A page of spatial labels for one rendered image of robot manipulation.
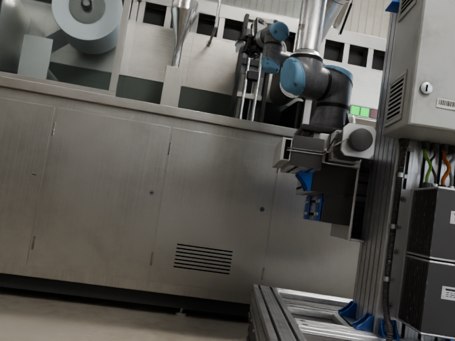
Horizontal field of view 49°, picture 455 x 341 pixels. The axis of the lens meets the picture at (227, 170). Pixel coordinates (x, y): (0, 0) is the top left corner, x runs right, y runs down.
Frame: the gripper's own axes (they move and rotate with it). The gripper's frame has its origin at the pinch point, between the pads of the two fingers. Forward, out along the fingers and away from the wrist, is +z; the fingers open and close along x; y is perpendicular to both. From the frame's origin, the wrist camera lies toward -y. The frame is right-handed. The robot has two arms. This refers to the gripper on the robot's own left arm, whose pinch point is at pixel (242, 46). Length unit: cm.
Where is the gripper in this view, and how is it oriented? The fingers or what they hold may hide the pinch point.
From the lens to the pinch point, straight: 231.1
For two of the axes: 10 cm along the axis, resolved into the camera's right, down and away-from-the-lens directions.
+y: -2.7, 9.5, -1.3
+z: -4.3, 0.1, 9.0
